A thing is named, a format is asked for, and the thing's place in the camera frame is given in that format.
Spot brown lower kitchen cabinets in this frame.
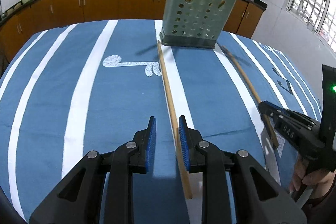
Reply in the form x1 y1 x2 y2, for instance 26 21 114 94
0 0 268 62

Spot person right hand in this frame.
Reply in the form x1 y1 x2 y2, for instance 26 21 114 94
288 155 335 198

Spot wooden chopstick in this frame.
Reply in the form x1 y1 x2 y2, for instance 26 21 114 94
219 46 279 148
157 40 193 200

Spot blue striped tablecloth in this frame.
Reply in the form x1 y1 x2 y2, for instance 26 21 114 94
1 20 322 223

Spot green perforated utensil holder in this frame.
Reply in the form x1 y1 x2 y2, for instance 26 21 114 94
160 0 237 49

